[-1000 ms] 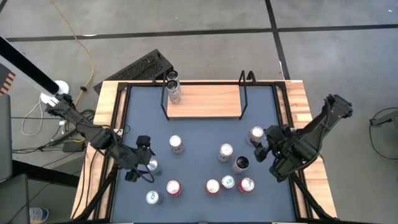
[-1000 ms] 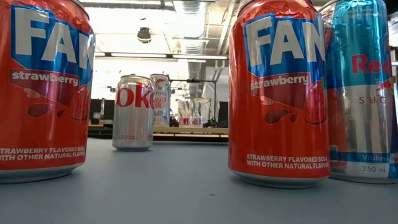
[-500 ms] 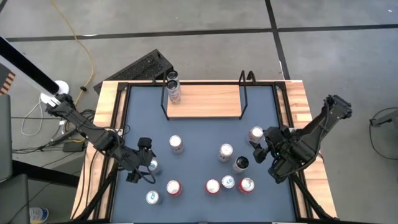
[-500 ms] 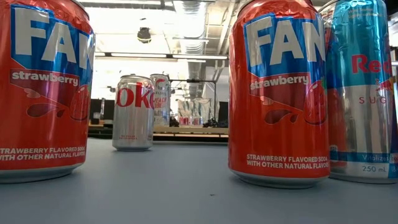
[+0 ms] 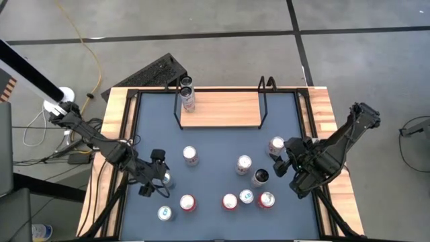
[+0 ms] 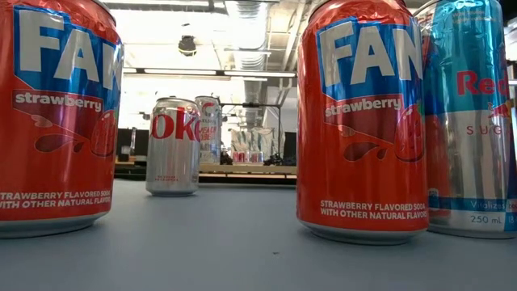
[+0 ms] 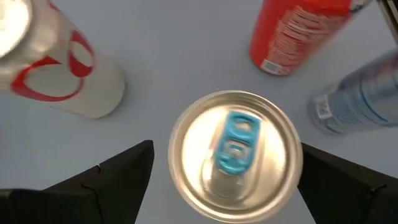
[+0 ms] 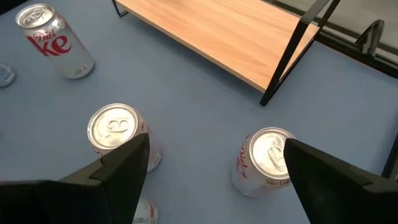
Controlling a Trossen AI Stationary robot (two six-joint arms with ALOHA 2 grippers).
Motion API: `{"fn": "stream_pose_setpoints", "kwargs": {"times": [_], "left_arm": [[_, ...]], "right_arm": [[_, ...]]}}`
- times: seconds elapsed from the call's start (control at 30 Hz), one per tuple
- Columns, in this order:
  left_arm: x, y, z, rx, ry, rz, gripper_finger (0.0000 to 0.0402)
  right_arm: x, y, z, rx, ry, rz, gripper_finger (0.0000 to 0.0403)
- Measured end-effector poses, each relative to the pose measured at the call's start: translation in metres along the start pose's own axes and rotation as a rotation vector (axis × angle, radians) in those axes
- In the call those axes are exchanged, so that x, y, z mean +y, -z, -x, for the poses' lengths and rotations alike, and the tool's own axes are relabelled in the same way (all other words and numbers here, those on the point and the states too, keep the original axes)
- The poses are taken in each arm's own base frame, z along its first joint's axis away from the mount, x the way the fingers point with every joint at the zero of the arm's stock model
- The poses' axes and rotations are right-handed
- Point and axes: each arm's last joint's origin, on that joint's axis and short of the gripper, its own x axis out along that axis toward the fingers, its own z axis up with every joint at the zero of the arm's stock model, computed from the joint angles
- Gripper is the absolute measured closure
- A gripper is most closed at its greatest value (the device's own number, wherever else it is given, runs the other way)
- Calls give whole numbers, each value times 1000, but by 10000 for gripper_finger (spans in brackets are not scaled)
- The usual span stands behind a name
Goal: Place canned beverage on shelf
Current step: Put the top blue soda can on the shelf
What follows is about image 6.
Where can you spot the clear plastic bags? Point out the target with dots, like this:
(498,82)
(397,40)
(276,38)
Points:
(254,139)

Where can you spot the red Fanta strawberry can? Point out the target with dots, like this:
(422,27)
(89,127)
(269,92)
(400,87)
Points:
(60,161)
(363,182)

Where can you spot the black ceiling dome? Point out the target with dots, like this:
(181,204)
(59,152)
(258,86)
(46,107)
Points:
(187,45)

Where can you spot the wooden shelf with black frame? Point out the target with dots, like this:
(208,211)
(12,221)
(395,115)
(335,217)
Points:
(250,169)

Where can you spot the white Celsius Peach Vibe can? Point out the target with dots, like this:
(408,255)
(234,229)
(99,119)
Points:
(210,137)

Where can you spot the black metal table frame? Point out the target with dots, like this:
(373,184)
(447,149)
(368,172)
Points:
(242,182)

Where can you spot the silver Diet Coke can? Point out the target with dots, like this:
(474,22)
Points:
(173,161)

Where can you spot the red white can pack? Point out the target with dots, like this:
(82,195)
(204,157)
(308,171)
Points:
(246,157)

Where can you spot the silver ventilation duct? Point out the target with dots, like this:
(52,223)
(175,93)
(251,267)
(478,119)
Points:
(250,36)

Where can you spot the black monitor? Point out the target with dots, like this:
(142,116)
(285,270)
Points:
(289,145)

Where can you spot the dark cabinet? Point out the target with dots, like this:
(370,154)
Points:
(126,143)

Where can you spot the blue silver Red Bull can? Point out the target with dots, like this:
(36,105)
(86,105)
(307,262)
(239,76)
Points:
(472,141)

